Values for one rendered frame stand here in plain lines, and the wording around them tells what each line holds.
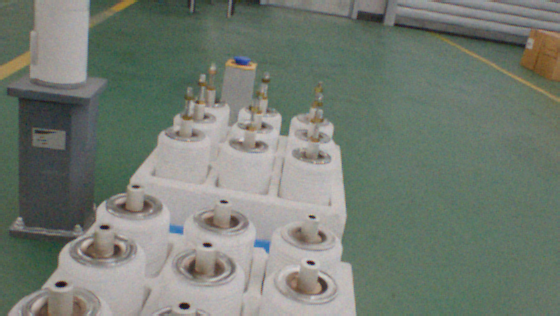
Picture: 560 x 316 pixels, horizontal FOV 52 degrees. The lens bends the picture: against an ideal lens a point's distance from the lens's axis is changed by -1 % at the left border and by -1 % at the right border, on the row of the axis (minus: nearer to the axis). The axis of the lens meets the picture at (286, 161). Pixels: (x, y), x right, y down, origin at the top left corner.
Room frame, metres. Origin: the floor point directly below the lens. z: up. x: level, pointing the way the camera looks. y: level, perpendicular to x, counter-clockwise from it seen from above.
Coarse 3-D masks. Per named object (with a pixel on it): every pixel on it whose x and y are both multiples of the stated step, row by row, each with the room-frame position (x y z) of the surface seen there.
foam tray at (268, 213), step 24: (144, 168) 0.98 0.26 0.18; (216, 168) 1.04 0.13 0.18; (336, 168) 1.15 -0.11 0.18; (144, 192) 0.92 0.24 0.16; (168, 192) 0.92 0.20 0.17; (192, 192) 0.93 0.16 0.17; (216, 192) 0.93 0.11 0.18; (240, 192) 0.95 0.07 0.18; (336, 192) 1.02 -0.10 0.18; (264, 216) 0.93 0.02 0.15; (288, 216) 0.93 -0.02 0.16; (336, 216) 0.93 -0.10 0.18
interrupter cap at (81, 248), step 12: (84, 240) 0.58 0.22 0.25; (120, 240) 0.59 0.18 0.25; (72, 252) 0.55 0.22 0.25; (84, 252) 0.55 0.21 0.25; (120, 252) 0.57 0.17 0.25; (132, 252) 0.57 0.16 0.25; (84, 264) 0.53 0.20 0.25; (96, 264) 0.53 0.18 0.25; (108, 264) 0.53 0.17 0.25; (120, 264) 0.54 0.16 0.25
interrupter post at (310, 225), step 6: (306, 216) 0.68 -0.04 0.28; (312, 216) 0.69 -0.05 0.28; (318, 216) 0.69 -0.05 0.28; (306, 222) 0.68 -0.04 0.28; (312, 222) 0.68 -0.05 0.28; (318, 222) 0.68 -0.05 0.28; (306, 228) 0.68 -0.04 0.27; (312, 228) 0.68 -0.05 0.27; (300, 234) 0.69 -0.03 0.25; (306, 234) 0.68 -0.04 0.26; (312, 234) 0.68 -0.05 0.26; (306, 240) 0.68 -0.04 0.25; (312, 240) 0.68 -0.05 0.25
